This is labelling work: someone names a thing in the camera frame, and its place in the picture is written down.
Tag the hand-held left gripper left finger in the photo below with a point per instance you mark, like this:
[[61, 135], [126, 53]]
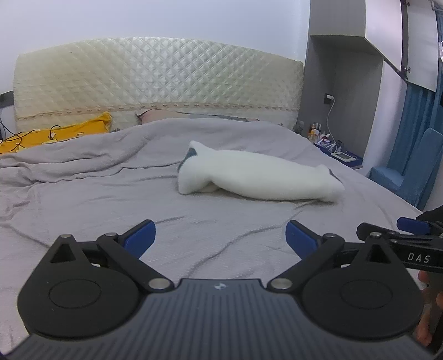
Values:
[[140, 238]]

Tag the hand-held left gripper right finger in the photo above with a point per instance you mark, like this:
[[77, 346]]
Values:
[[299, 239]]

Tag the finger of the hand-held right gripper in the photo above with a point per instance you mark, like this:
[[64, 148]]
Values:
[[391, 234], [412, 224]]

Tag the white fleece garment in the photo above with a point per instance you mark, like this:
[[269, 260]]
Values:
[[259, 176]]

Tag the person's right hand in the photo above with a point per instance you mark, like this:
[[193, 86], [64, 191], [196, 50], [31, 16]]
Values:
[[434, 311]]

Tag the grey blanket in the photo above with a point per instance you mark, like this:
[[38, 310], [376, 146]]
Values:
[[103, 194]]

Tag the blue padded chair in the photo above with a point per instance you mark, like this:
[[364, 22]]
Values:
[[415, 166]]

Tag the blue covered nightstand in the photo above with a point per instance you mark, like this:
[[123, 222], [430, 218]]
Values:
[[346, 162]]

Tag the white flat device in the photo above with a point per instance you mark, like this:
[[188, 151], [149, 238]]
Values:
[[342, 156]]

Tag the blue curtain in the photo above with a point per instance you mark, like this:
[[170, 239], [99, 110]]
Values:
[[415, 121]]

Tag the group of small bottles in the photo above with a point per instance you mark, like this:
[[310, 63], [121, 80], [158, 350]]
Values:
[[316, 132]]

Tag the yellow pillow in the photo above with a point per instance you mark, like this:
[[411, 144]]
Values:
[[86, 128]]

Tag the pink pillow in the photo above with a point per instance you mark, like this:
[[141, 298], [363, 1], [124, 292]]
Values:
[[155, 116]]

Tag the grey bedside cabinet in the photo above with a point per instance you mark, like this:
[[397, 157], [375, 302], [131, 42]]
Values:
[[346, 86]]

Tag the cream quilted headboard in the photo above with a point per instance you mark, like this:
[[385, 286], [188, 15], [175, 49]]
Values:
[[155, 76]]

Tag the wall socket with charger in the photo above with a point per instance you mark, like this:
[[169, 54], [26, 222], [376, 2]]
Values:
[[328, 98]]

